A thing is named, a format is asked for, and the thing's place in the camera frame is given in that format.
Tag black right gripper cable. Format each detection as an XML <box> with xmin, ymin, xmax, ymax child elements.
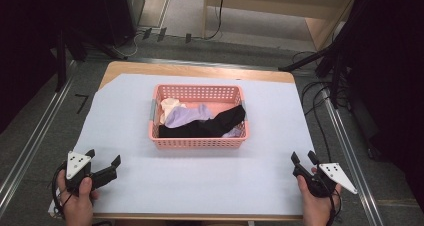
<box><xmin>327</xmin><ymin>187</ymin><xmax>344</xmax><ymax>226</ymax></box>

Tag wooden table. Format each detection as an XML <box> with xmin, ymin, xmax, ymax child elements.
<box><xmin>92</xmin><ymin>60</ymin><xmax>305</xmax><ymax>222</ymax></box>

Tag person's left hand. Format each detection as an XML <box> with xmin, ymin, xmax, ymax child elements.
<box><xmin>55</xmin><ymin>168</ymin><xmax>100</xmax><ymax>226</ymax></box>

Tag white table sheet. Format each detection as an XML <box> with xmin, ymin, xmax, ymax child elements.
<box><xmin>47</xmin><ymin>72</ymin><xmax>317</xmax><ymax>218</ymax></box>

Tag dark cabinet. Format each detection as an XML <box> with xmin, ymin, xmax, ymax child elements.
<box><xmin>99</xmin><ymin>0</ymin><xmax>146</xmax><ymax>48</ymax></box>

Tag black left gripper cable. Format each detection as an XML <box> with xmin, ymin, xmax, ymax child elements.
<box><xmin>50</xmin><ymin>161</ymin><xmax>69</xmax><ymax>218</ymax></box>

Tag metal floor rail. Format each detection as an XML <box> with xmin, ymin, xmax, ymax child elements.
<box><xmin>320</xmin><ymin>85</ymin><xmax>385</xmax><ymax>226</ymax></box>
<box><xmin>84</xmin><ymin>54</ymin><xmax>318</xmax><ymax>74</ymax></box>
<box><xmin>0</xmin><ymin>60</ymin><xmax>78</xmax><ymax>217</ymax></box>

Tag black sock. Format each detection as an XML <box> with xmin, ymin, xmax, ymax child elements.
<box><xmin>158</xmin><ymin>104</ymin><xmax>247</xmax><ymax>139</ymax></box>

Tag wooden shelf unit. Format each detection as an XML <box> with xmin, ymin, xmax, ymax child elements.
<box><xmin>201</xmin><ymin>0</ymin><xmax>361</xmax><ymax>53</ymax></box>

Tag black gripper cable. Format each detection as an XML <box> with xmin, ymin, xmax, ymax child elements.
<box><xmin>327</xmin><ymin>187</ymin><xmax>344</xmax><ymax>226</ymax></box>
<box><xmin>50</xmin><ymin>161</ymin><xmax>69</xmax><ymax>218</ymax></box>

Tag lavender sock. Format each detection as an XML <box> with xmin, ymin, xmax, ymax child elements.
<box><xmin>164</xmin><ymin>103</ymin><xmax>214</xmax><ymax>130</ymax></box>
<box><xmin>221</xmin><ymin>127</ymin><xmax>244</xmax><ymax>139</ymax></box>

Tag black tripod stand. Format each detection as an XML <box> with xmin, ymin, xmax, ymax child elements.
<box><xmin>278</xmin><ymin>0</ymin><xmax>378</xmax><ymax>110</ymax></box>

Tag cream sock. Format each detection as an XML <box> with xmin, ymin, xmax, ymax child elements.
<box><xmin>159</xmin><ymin>97</ymin><xmax>188</xmax><ymax>126</ymax></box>

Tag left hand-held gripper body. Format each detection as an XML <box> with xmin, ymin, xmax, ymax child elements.
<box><xmin>64</xmin><ymin>150</ymin><xmax>118</xmax><ymax>196</ymax></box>

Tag person's right hand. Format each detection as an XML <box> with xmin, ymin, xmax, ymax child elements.
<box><xmin>297</xmin><ymin>167</ymin><xmax>343</xmax><ymax>226</ymax></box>

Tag black hanging cable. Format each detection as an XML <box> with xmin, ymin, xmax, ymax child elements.
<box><xmin>203</xmin><ymin>0</ymin><xmax>227</xmax><ymax>41</ymax></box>

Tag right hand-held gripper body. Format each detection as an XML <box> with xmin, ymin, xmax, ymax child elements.
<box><xmin>292</xmin><ymin>162</ymin><xmax>359</xmax><ymax>199</ymax></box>

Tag pink plastic basket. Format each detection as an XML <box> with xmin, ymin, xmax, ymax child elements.
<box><xmin>148</xmin><ymin>83</ymin><xmax>251</xmax><ymax>150</ymax></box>

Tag black floor cables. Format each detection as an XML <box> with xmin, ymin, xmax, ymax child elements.
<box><xmin>291</xmin><ymin>50</ymin><xmax>351</xmax><ymax>164</ymax></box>

